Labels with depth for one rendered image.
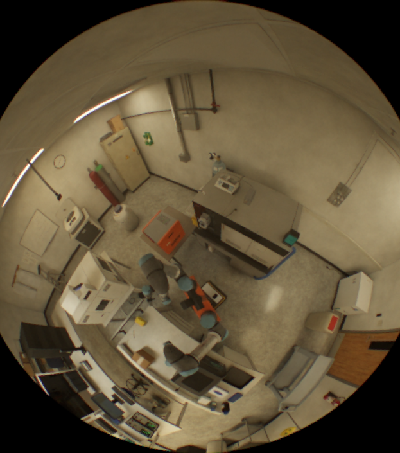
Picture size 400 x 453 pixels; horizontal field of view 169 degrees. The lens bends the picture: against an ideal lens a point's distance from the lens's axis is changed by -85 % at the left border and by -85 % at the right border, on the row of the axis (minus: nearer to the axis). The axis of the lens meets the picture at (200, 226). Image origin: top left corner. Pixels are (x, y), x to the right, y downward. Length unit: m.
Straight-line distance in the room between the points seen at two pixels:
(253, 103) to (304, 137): 0.72
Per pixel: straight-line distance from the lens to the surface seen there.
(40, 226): 4.49
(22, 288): 5.80
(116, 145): 3.93
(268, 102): 1.88
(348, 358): 3.72
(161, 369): 2.13
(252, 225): 1.37
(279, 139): 1.96
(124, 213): 3.20
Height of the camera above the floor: 2.60
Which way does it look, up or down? 59 degrees down
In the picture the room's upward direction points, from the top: 13 degrees counter-clockwise
